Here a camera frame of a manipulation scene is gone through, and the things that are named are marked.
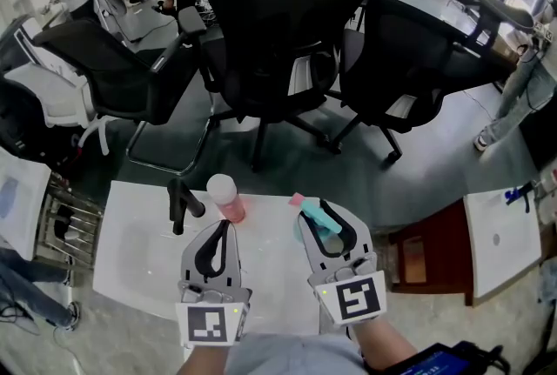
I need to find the person's pale blue shirt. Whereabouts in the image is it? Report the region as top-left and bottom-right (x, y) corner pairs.
(225, 331), (365, 375)

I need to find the black strapped phone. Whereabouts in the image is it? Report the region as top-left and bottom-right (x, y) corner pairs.
(382, 340), (510, 375)

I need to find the slim black faucet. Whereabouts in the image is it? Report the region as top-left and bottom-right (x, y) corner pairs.
(517, 180), (537, 214)

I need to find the white mesh office chair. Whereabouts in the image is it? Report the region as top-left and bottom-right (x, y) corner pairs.
(2, 62), (118, 157)

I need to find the orange bottle white cap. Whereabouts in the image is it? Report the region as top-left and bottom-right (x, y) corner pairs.
(205, 173), (247, 223)

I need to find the black angular sink faucet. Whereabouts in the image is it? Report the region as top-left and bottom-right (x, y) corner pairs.
(167, 177), (206, 236)

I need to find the black swivel chair curved headrest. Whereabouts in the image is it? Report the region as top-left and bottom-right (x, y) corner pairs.
(325, 0), (535, 168)

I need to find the person's left forearm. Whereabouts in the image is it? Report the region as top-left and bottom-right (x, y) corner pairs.
(176, 345), (238, 375)

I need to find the dark appliance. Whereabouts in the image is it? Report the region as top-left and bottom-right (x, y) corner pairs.
(0, 16), (84, 168)

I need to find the white basin on black stand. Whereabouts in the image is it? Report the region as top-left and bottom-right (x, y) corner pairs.
(92, 180), (323, 338)

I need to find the black mesh swivel chair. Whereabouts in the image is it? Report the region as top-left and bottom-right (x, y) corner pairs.
(178, 0), (386, 172)

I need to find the teal spray bottle pink trigger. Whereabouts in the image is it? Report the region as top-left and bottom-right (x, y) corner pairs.
(288, 192), (349, 257)

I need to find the person's right forearm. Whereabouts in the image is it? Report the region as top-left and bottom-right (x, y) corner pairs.
(350, 316), (419, 375)

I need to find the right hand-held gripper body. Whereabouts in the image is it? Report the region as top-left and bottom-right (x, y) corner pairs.
(307, 251), (387, 329)

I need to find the white basin on wooden cabinet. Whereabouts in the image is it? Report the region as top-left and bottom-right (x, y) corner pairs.
(388, 185), (545, 307)

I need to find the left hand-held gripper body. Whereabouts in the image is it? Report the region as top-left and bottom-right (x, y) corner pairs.
(175, 279), (252, 348)

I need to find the small white basin metal stand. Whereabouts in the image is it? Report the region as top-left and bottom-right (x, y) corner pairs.
(0, 146), (104, 274)

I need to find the black cantilever office chair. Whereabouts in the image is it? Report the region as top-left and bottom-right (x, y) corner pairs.
(32, 16), (214, 177)

